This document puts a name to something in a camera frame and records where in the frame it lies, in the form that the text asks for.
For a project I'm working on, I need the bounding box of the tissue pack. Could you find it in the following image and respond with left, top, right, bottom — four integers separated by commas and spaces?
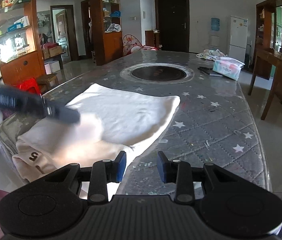
212, 57, 244, 81

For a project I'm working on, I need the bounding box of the crumpled patterned cloth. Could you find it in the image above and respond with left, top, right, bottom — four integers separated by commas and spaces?
196, 49, 226, 61

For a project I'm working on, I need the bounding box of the polka dot play tent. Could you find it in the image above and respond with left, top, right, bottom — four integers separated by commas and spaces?
123, 34, 157, 56

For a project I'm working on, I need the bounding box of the round induction cooktop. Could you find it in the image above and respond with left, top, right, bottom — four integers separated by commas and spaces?
120, 63, 195, 85

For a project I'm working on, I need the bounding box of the grey star quilted table cover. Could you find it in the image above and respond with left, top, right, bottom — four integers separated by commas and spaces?
0, 49, 273, 196

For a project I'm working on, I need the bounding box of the white refrigerator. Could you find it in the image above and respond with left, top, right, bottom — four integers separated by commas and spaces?
228, 16, 248, 62

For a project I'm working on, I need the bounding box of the wooden side table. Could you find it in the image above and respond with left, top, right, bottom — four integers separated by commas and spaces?
248, 45, 282, 120

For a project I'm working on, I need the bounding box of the water dispenser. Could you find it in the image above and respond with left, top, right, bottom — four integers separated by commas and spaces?
209, 17, 220, 50

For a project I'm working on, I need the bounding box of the dark wooden door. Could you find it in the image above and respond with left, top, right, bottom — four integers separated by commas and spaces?
155, 0, 190, 53

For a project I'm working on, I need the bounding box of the wooden cabinet with glass shelves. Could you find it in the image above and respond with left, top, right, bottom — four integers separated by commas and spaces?
0, 0, 46, 85

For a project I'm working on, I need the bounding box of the right wooden display cabinet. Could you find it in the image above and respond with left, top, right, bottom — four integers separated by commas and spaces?
254, 0, 282, 73

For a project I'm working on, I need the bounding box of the red plastic stool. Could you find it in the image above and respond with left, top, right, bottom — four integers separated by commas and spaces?
16, 78, 41, 95

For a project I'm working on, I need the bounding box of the cream white garment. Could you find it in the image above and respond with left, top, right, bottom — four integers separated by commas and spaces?
11, 83, 181, 201

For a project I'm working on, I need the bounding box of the left wooden shelf cabinet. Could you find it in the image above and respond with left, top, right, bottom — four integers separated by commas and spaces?
90, 0, 123, 66

